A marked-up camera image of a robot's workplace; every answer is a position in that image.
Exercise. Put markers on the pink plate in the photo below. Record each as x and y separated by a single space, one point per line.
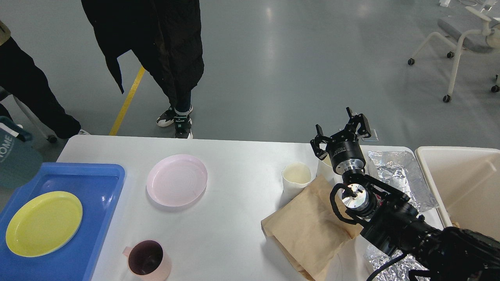
177 180

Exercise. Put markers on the white grey office chair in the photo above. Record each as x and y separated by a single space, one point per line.
475 32

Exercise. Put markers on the brown paper bag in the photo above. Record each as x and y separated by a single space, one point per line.
308 232

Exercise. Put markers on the white chair left edge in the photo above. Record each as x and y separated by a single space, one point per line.
35 121

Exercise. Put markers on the blue plastic tray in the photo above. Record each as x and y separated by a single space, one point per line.
98 187

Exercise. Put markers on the aluminium foil piece lower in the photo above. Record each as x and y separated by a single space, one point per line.
374 259

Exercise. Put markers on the yellow plate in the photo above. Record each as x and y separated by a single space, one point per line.
44 224

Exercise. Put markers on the white paper cup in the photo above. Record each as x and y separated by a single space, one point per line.
295 177
325 169

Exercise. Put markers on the crumpled aluminium foil sheet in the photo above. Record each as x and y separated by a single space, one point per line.
401 170

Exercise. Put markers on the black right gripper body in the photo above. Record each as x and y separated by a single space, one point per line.
346 155

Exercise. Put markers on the person in black trousers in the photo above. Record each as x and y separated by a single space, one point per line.
24 80

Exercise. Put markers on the person in long black coat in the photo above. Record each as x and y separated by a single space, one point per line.
165 36

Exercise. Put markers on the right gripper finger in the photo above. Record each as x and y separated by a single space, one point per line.
356 128
321 144

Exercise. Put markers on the pink mug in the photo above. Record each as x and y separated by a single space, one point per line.
148 261

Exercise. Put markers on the beige plastic bin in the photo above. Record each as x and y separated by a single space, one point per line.
466 184

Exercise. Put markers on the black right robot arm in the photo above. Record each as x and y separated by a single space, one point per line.
389 222

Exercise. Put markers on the white floor socket plate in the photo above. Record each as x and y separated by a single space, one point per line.
373 136

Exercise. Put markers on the dark green mug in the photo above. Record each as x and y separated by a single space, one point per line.
19 161

